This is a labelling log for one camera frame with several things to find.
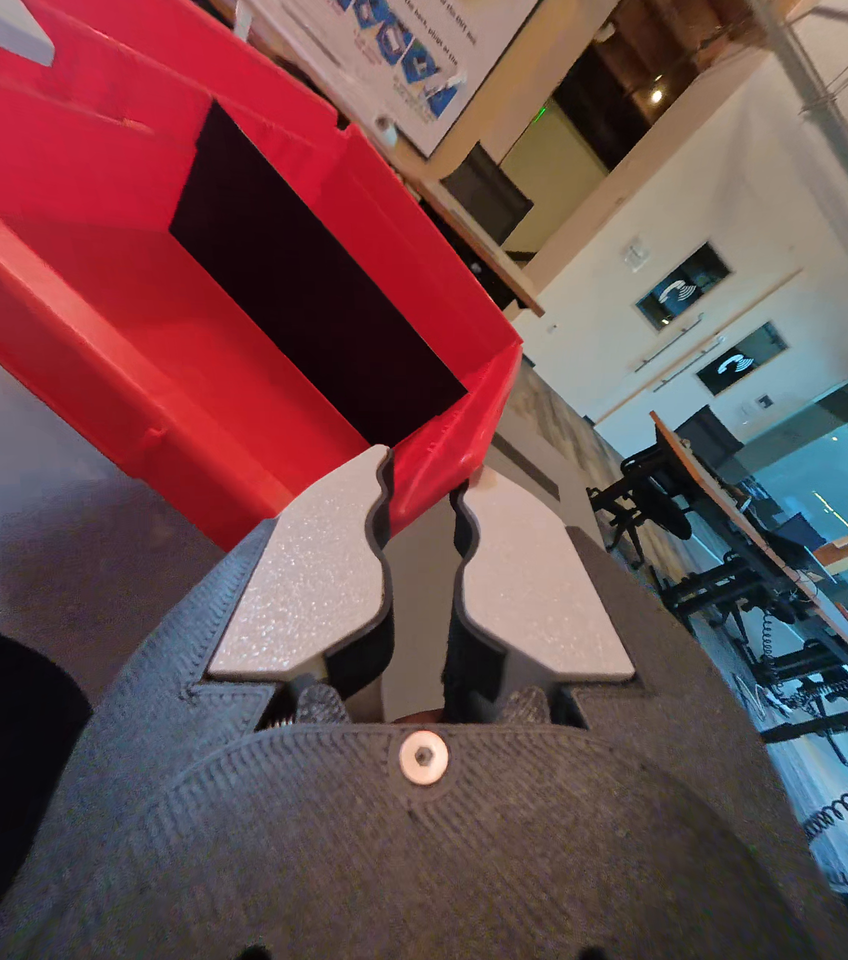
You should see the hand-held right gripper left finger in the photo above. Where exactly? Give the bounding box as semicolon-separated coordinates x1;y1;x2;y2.
208;444;395;702

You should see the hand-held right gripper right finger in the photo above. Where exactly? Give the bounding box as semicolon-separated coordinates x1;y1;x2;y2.
450;468;637;710

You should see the red plastic bin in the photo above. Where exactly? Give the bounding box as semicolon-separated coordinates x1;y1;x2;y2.
0;0;526;554

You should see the black office chair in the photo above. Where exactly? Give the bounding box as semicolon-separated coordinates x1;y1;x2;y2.
587;446;695;560

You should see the wooden office desk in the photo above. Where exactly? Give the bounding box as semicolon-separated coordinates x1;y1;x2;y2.
649;408;848;702

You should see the black bin divider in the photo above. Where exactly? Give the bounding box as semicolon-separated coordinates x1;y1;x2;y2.
169;101;469;449

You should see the phone icon door sign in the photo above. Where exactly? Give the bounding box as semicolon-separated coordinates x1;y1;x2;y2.
696;322;789;396
635;241;733;331

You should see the wooden rounded panel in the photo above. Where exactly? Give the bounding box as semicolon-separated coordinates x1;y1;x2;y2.
394;0;605;185

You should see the instruction poster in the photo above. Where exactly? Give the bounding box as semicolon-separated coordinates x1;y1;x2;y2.
238;0;545;160

